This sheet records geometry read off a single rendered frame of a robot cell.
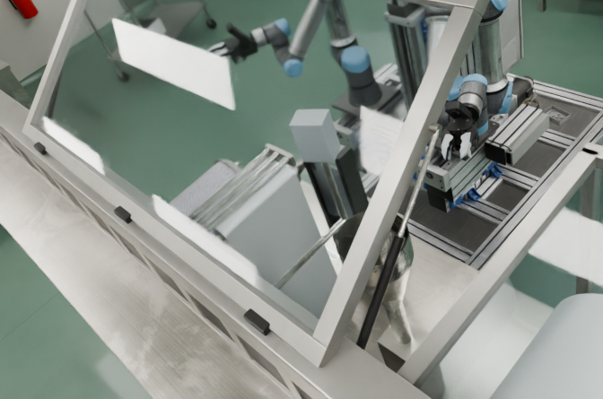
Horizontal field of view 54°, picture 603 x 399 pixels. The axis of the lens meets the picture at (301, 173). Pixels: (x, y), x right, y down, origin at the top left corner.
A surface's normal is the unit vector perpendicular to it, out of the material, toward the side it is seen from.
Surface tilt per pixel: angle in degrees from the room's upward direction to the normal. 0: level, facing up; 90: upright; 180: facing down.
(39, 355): 0
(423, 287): 0
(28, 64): 90
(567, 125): 0
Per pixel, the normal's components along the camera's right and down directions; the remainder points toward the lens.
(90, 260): -0.28, -0.70
